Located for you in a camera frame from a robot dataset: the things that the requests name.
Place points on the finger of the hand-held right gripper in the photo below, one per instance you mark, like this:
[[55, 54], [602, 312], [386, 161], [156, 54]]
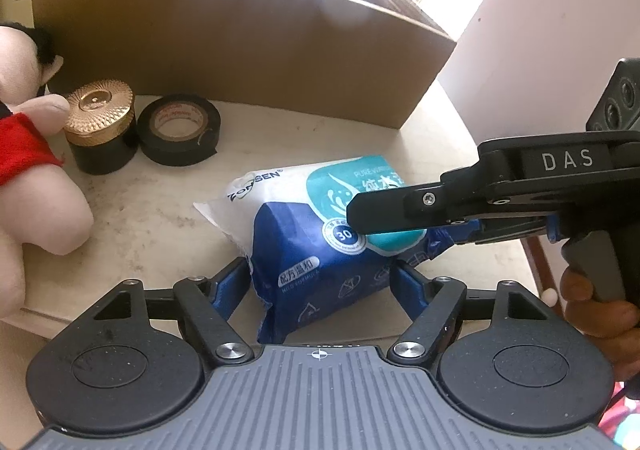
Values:
[[390, 212]]

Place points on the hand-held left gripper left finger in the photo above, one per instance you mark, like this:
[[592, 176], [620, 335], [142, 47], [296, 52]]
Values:
[[227, 286]]

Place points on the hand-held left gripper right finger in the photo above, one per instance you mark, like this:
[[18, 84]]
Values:
[[407, 287]]

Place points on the blue wet wipes pack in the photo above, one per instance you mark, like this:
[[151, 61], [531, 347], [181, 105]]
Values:
[[310, 290]]

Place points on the black tape roll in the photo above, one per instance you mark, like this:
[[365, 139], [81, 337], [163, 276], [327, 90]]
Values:
[[155, 144]]

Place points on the black jar with gold lid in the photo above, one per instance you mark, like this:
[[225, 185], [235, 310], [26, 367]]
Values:
[[100, 129]]

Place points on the brown cardboard box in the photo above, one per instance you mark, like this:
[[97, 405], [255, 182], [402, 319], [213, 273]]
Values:
[[250, 29]]

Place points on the beige desktop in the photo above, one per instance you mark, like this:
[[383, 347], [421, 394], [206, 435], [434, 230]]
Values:
[[150, 230]]

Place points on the person's right hand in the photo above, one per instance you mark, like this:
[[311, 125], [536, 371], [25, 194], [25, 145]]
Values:
[[595, 325]]

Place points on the plush doll with red skirt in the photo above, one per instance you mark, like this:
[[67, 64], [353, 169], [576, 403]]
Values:
[[45, 210]]

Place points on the pale teal cloth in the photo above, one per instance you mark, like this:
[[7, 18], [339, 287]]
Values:
[[622, 425]]

